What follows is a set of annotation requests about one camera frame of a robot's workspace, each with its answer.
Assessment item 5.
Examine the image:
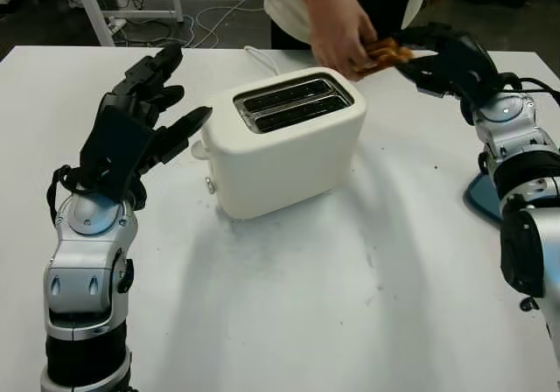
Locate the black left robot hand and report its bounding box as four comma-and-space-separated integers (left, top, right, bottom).
104, 43, 214, 192

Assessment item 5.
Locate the person's right hand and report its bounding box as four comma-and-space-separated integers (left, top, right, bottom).
305, 0, 378, 81

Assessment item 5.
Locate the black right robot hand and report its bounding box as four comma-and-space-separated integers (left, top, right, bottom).
391, 22, 504, 105

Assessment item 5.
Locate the browned toast slice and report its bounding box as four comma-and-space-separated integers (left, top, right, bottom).
352, 36, 415, 76

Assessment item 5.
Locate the person in cream sweater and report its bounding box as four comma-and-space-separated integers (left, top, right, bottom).
263, 0, 452, 52

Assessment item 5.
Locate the white two-slot toaster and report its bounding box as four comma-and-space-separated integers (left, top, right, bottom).
191, 66, 368, 219

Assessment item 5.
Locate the blue plastic tray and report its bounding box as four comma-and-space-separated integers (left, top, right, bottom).
463, 171, 504, 223

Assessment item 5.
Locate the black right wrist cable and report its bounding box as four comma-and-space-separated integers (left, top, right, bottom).
498, 72, 560, 94

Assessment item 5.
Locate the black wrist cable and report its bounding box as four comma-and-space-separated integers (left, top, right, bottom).
498, 72, 560, 94
46, 164, 148, 221

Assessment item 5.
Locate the white toaster power cord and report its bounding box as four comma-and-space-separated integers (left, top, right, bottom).
243, 45, 281, 76

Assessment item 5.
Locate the white floor cable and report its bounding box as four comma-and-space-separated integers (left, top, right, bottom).
192, 0, 270, 50

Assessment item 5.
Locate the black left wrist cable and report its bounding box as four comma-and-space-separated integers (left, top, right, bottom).
46, 164, 148, 221

